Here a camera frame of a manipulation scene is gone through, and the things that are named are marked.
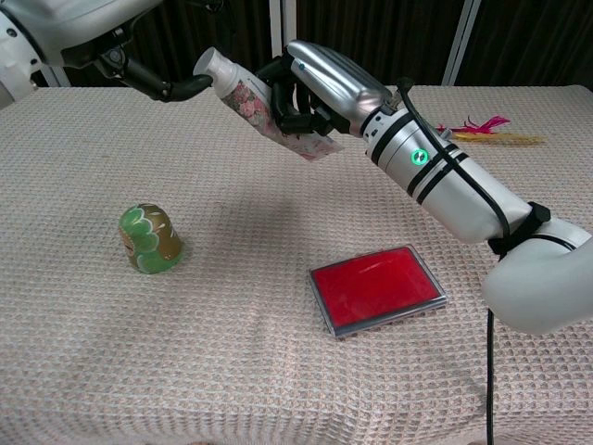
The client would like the green round ball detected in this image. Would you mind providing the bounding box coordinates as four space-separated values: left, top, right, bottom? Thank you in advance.
118 202 186 275

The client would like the red and yellow feather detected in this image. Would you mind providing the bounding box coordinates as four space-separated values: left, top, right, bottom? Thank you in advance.
435 115 548 146

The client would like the white frame post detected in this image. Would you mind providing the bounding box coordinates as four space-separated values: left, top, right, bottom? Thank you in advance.
34 63 71 89
442 0 483 87
268 0 297 61

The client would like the beige waffle tablecloth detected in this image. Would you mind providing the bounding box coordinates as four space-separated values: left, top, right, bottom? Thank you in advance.
0 83 593 445

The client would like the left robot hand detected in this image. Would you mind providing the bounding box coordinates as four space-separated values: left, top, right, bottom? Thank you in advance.
8 0 217 103

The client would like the red ink pad case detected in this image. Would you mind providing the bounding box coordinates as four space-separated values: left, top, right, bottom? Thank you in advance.
309 245 448 341

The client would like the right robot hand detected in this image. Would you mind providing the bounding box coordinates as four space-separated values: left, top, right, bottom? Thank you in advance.
253 40 399 138

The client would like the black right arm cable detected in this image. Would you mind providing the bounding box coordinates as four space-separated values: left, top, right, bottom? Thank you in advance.
397 77 552 445

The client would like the dark green curtain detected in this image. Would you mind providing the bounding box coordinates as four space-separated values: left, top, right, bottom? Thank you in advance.
59 0 593 89

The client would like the white tube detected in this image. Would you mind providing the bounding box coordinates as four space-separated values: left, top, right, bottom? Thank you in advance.
193 46 345 163

